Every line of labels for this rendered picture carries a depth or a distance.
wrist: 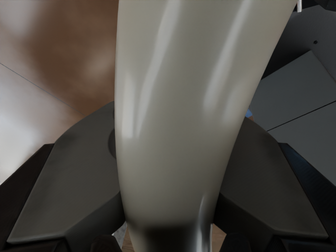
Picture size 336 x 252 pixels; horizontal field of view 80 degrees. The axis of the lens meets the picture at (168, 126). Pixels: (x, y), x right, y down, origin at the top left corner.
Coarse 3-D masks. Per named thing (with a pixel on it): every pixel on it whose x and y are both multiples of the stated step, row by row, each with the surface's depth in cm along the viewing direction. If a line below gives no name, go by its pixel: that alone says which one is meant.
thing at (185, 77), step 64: (128, 0) 3; (192, 0) 2; (256, 0) 3; (128, 64) 3; (192, 64) 3; (256, 64) 3; (128, 128) 4; (192, 128) 3; (128, 192) 5; (192, 192) 4
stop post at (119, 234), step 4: (124, 224) 124; (120, 228) 121; (124, 228) 123; (116, 232) 118; (120, 232) 120; (124, 232) 122; (116, 236) 117; (120, 236) 119; (120, 240) 118; (120, 244) 117
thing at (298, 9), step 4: (300, 0) 93; (304, 0) 92; (308, 0) 92; (312, 0) 91; (296, 4) 95; (300, 4) 94; (304, 4) 93; (308, 4) 93; (312, 4) 93; (316, 4) 92; (296, 8) 96; (300, 8) 95
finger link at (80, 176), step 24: (96, 120) 9; (72, 144) 8; (96, 144) 8; (48, 168) 7; (72, 168) 7; (96, 168) 7; (48, 192) 6; (72, 192) 6; (96, 192) 6; (24, 216) 5; (48, 216) 5; (72, 216) 5; (96, 216) 6; (120, 216) 6; (24, 240) 5; (48, 240) 5; (72, 240) 5
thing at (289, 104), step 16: (288, 64) 117; (304, 64) 108; (320, 64) 101; (272, 80) 120; (288, 80) 111; (304, 80) 103; (320, 80) 96; (256, 96) 122; (272, 96) 113; (288, 96) 105; (304, 96) 98; (320, 96) 91; (256, 112) 115; (272, 112) 107; (288, 112) 99; (304, 112) 93; (320, 112) 87; (272, 128) 101; (288, 128) 94; (304, 128) 89; (320, 128) 84; (304, 144) 85; (320, 144) 80; (320, 160) 77
